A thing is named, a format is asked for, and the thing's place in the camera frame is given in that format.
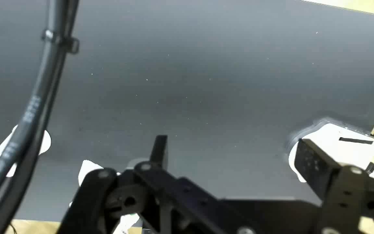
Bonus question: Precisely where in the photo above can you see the plain black cable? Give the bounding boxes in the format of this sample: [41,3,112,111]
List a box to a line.
[0,0,80,234]

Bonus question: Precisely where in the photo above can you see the black cable tie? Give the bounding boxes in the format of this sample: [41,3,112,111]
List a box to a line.
[41,27,80,55]

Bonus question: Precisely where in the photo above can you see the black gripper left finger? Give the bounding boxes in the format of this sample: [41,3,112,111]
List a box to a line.
[55,133,223,234]

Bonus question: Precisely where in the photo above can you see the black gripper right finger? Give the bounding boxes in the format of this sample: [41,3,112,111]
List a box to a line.
[293,137,374,234]

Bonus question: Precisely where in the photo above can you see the white flat piece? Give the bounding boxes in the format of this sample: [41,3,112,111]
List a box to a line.
[0,123,53,178]
[67,155,150,234]

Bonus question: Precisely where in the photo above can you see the black cable with white print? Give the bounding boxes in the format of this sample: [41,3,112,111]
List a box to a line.
[0,0,68,215]

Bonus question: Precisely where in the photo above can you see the white plate with slots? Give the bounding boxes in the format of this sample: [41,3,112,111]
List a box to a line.
[288,122,374,183]

